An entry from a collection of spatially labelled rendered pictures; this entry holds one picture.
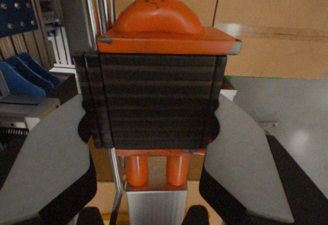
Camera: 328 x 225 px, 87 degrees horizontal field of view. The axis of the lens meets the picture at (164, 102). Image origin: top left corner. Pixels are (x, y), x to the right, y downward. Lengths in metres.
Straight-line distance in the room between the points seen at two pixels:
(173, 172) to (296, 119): 1.97
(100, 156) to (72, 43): 0.88
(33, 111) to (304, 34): 1.02
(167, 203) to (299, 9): 0.88
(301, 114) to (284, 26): 1.30
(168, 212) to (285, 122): 1.91
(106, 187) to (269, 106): 1.62
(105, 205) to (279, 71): 0.90
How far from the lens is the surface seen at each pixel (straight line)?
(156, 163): 0.21
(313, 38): 1.03
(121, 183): 0.17
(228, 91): 0.85
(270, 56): 0.94
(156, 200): 0.20
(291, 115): 2.04
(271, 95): 1.79
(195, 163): 0.47
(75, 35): 1.22
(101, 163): 0.48
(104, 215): 0.56
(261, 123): 1.92
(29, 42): 0.66
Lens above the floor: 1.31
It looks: 60 degrees down
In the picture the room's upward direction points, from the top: 177 degrees clockwise
